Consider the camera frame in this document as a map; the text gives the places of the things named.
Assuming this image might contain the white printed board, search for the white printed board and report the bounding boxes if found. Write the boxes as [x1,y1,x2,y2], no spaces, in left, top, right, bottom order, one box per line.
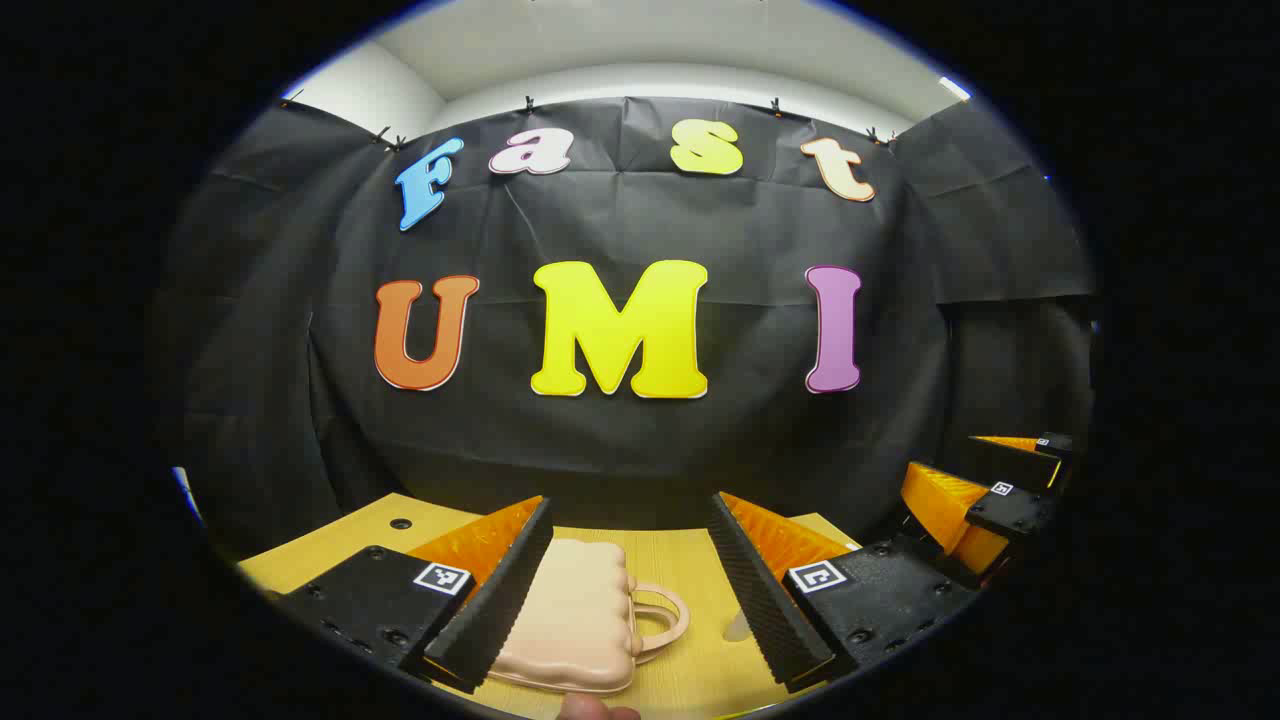
[172,466,204,525]

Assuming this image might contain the pink hard-shell suitcase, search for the pink hard-shell suitcase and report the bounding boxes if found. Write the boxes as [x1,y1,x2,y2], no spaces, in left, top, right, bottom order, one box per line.
[483,538,691,697]

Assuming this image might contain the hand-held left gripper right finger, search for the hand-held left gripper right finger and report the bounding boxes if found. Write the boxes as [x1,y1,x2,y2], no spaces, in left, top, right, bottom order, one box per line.
[709,491,979,694]

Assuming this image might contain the black backdrop cloth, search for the black backdrop cloth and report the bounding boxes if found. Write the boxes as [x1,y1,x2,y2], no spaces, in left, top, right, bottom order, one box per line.
[155,95,1096,561]

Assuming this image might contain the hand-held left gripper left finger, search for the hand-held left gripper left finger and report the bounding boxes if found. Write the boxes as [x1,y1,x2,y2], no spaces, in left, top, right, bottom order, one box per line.
[283,495,555,693]

